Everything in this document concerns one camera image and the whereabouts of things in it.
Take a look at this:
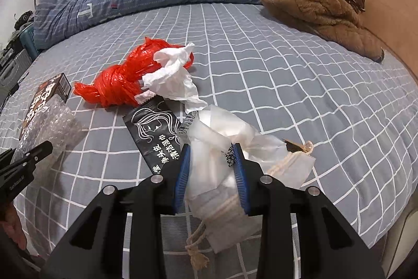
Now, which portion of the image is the brown carton box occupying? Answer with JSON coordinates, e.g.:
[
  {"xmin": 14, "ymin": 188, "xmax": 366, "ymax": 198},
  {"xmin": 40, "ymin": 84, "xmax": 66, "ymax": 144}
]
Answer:
[{"xmin": 19, "ymin": 73, "xmax": 72, "ymax": 140}]

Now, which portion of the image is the person's left hand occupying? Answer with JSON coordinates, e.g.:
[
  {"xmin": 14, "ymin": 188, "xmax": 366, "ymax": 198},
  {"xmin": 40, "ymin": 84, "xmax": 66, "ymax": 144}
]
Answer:
[{"xmin": 0, "ymin": 201, "xmax": 27, "ymax": 253}]

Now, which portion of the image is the dark clutter pile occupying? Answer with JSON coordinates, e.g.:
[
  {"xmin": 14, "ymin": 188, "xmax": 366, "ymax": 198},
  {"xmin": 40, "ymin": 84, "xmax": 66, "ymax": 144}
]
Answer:
[{"xmin": 0, "ymin": 11, "xmax": 35, "ymax": 51}]

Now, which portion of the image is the wooden headboard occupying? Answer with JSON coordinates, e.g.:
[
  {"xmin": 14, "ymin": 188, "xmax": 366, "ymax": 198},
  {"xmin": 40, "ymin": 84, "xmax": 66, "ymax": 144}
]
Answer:
[{"xmin": 322, "ymin": 0, "xmax": 418, "ymax": 77}]

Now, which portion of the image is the grey suitcase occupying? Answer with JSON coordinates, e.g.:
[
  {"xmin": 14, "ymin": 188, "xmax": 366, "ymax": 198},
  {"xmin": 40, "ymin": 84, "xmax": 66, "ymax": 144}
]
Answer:
[{"xmin": 0, "ymin": 48, "xmax": 33, "ymax": 110}]

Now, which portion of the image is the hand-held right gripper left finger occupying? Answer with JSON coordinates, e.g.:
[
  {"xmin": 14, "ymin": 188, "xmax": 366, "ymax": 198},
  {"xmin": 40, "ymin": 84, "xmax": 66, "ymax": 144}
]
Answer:
[{"xmin": 39, "ymin": 143, "xmax": 191, "ymax": 279}]

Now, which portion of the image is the beige drawstring pouch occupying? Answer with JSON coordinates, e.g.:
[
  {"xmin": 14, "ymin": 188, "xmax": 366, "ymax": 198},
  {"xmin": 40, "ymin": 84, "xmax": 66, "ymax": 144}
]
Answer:
[{"xmin": 184, "ymin": 140, "xmax": 317, "ymax": 270}]

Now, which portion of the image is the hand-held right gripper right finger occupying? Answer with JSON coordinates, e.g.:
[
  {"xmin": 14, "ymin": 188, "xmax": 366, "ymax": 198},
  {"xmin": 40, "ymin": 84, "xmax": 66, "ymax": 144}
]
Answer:
[{"xmin": 233, "ymin": 143, "xmax": 386, "ymax": 279}]

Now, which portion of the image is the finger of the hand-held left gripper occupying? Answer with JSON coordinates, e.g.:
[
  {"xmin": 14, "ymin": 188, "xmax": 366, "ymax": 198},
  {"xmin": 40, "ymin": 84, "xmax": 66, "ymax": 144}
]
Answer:
[{"xmin": 0, "ymin": 140, "xmax": 54, "ymax": 175}]

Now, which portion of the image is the red plastic bag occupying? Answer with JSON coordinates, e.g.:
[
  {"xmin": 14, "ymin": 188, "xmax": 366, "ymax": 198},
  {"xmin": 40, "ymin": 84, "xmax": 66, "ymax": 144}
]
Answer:
[{"xmin": 73, "ymin": 36, "xmax": 194, "ymax": 108}]

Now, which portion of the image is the bed with grey checked sheet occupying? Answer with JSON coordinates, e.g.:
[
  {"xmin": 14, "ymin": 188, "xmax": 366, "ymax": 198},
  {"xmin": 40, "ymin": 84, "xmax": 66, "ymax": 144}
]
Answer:
[{"xmin": 0, "ymin": 1, "xmax": 418, "ymax": 253}]

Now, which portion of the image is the large clear plastic bag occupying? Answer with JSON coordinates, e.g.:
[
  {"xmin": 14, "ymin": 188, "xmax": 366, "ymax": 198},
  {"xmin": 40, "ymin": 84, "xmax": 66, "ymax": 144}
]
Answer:
[{"xmin": 178, "ymin": 104, "xmax": 289, "ymax": 198}]

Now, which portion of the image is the clear bubble wrap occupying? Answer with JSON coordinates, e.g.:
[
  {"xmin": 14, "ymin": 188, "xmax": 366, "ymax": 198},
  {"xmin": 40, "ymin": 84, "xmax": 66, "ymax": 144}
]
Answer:
[{"xmin": 11, "ymin": 103, "xmax": 86, "ymax": 175}]

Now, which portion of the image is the brown fleece jacket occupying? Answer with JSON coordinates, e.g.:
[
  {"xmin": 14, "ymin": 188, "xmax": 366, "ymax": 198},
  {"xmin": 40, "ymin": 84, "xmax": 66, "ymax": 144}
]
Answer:
[{"xmin": 259, "ymin": 0, "xmax": 386, "ymax": 63}]

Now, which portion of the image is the white tissue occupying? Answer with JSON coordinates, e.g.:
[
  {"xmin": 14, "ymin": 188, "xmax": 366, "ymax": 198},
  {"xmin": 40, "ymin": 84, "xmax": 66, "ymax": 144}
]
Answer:
[{"xmin": 135, "ymin": 43, "xmax": 208, "ymax": 105}]

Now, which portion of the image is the black sachet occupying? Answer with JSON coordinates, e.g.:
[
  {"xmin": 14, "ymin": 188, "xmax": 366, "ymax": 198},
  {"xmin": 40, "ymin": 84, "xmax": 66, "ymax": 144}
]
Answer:
[{"xmin": 122, "ymin": 95, "xmax": 190, "ymax": 175}]

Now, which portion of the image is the teal plastic stool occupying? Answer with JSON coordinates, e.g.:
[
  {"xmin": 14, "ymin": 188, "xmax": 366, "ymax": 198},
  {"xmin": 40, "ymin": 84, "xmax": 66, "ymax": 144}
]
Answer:
[{"xmin": 18, "ymin": 27, "xmax": 39, "ymax": 62}]

